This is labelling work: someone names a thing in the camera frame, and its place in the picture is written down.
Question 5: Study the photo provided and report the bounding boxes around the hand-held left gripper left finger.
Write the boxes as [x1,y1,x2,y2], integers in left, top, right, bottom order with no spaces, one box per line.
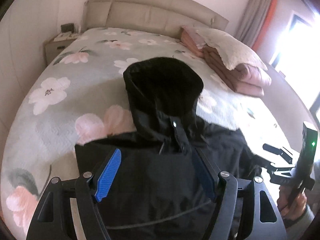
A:
[26,148,122,240]

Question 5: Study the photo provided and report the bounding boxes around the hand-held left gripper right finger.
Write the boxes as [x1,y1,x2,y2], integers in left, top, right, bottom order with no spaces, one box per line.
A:
[191,147,288,240]

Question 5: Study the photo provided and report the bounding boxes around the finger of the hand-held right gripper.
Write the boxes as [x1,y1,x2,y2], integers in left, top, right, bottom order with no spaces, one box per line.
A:
[262,144,295,162]
[269,162,299,185]

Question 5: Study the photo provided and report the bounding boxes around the black hooded jacket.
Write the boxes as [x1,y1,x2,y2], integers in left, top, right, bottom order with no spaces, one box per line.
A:
[74,57,263,240]

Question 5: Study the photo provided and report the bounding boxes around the person's right forearm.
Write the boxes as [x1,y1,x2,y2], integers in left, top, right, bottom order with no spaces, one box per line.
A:
[282,204,316,229]

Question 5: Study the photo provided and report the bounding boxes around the person's right hand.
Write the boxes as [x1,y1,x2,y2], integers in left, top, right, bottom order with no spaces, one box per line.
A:
[277,192,308,222]

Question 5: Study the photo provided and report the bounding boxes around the grey side ledge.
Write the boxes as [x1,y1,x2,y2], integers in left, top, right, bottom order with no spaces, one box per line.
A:
[264,62,320,133]

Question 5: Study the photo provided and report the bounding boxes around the folded pink quilt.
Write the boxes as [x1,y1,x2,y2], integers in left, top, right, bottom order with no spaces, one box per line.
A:
[181,26,272,97]

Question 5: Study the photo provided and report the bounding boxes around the bed with floral bedspread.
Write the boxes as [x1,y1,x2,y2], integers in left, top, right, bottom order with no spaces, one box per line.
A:
[0,27,302,232]

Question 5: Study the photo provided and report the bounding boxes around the window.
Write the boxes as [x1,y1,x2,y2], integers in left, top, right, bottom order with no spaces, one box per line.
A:
[269,9,320,112]

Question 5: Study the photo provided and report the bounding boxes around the cream textured pillow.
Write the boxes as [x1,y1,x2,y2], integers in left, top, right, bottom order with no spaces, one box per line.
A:
[196,27,268,71]

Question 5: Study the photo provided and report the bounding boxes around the beige nightstand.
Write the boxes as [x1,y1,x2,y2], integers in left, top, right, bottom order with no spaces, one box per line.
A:
[45,33,80,65]

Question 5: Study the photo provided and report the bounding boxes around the grey and orange curtain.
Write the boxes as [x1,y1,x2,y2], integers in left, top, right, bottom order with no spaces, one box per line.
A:
[234,0,278,51]

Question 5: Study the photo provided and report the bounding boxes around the white booklet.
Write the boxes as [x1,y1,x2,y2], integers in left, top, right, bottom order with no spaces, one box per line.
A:
[55,31,76,41]

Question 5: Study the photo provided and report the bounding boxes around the beige padded headboard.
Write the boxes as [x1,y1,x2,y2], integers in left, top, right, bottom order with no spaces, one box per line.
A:
[84,0,229,40]

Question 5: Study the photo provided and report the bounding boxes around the white wardrobe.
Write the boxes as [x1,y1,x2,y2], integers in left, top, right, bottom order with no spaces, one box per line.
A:
[0,0,91,133]

